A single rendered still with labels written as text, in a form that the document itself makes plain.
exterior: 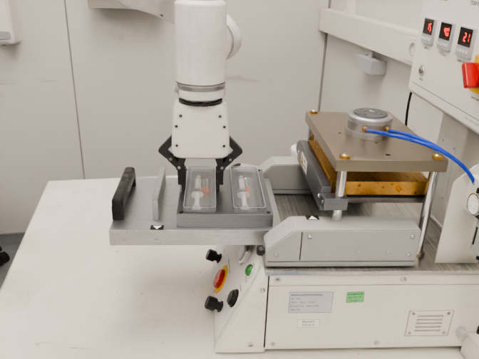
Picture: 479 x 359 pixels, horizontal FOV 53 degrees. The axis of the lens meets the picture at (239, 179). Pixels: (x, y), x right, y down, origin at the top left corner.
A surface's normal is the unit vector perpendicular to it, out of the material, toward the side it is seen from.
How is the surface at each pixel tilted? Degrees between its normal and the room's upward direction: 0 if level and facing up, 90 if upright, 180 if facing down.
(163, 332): 0
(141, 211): 0
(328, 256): 90
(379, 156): 0
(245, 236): 90
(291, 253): 90
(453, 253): 90
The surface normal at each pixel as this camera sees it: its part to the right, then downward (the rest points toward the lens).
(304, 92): 0.18, 0.40
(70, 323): 0.03, -0.91
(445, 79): -1.00, 0.00
